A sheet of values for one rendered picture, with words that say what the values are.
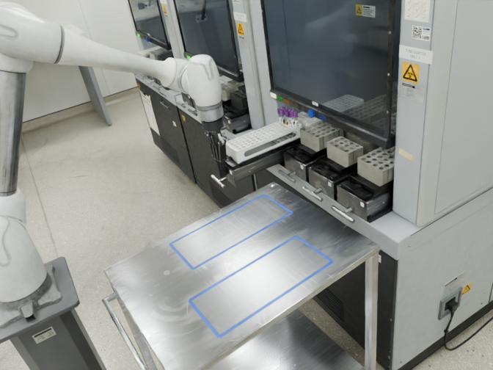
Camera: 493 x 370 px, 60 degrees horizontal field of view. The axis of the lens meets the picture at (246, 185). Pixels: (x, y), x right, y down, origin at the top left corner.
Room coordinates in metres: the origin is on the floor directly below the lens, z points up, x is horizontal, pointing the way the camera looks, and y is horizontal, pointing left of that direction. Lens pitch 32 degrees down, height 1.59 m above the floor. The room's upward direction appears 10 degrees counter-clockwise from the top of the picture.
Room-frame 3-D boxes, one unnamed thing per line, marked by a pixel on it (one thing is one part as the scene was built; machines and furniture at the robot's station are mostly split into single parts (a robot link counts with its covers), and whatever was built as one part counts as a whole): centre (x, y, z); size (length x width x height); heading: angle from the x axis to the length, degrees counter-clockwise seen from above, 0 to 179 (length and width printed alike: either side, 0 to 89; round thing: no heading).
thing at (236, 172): (1.55, -0.22, 0.78); 0.73 x 0.14 x 0.09; 115
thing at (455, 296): (1.02, -0.66, 0.29); 0.11 x 0.03 x 0.10; 115
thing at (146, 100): (3.08, 0.63, 0.43); 0.27 x 0.02 x 0.36; 25
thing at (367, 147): (1.30, -0.41, 0.85); 0.12 x 0.02 x 0.06; 25
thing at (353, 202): (1.22, -0.60, 0.78); 0.73 x 0.14 x 0.09; 115
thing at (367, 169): (1.12, -0.39, 0.85); 0.12 x 0.02 x 0.06; 24
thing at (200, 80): (1.42, 0.09, 1.14); 0.13 x 0.11 x 0.16; 30
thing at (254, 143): (1.49, -0.10, 0.83); 0.30 x 0.10 x 0.06; 115
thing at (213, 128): (1.40, 0.08, 0.96); 0.08 x 0.07 x 0.09; 25
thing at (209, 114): (1.40, 0.08, 1.03); 0.09 x 0.09 x 0.06
